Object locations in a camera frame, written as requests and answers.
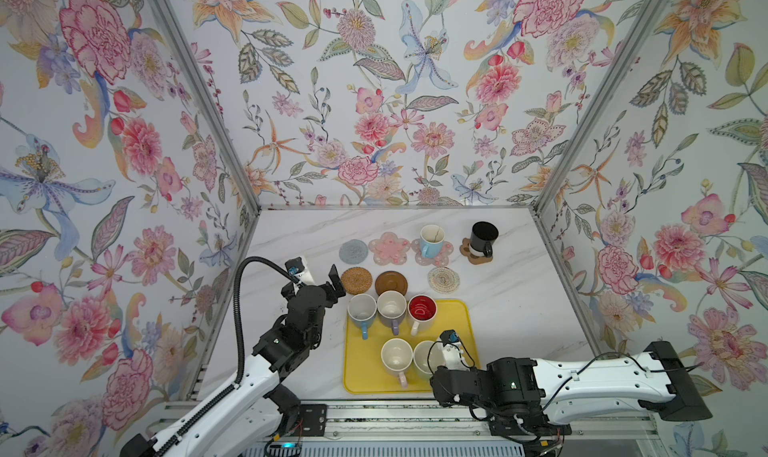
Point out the purple mug back row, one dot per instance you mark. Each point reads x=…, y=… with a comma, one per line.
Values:
x=392, y=309

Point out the blue mug back row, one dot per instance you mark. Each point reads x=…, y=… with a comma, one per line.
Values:
x=362, y=310

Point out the green handle mug front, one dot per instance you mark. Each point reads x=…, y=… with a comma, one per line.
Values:
x=428, y=357

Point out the pink handle mug front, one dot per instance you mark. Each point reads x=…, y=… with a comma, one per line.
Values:
x=397, y=357

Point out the black mug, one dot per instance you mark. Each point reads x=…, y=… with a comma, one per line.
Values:
x=483, y=236

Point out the brown wooden round coaster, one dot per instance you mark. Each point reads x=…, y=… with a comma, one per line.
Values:
x=391, y=281

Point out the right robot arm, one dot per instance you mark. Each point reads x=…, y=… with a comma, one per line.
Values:
x=654, y=380

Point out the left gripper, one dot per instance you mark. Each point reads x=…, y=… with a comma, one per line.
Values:
x=327, y=289

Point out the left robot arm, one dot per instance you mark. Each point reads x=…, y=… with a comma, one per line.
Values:
x=254, y=402

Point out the pink flower coaster right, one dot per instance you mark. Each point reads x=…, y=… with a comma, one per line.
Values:
x=441, y=260

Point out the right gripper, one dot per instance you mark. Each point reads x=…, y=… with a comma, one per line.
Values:
x=440, y=382

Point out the pink flower coaster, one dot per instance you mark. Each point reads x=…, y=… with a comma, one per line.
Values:
x=441, y=260
x=389, y=249

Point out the cork paw print coaster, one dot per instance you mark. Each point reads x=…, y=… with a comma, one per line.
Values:
x=472, y=257

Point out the woven rattan round coaster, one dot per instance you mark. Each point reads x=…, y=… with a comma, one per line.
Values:
x=357, y=280

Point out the pink flower coaster left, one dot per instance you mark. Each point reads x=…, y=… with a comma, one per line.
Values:
x=389, y=249

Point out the colourful woven round coaster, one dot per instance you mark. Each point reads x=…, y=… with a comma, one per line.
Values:
x=443, y=280

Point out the blue handle mug front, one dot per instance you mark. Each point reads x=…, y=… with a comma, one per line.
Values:
x=432, y=237

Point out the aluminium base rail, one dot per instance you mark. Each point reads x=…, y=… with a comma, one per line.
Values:
x=402, y=419

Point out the grey round coaster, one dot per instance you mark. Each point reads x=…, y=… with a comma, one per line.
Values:
x=353, y=252

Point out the red interior white mug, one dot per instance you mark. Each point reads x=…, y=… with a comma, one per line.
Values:
x=421, y=313

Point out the yellow tray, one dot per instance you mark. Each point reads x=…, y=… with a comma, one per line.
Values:
x=364, y=372

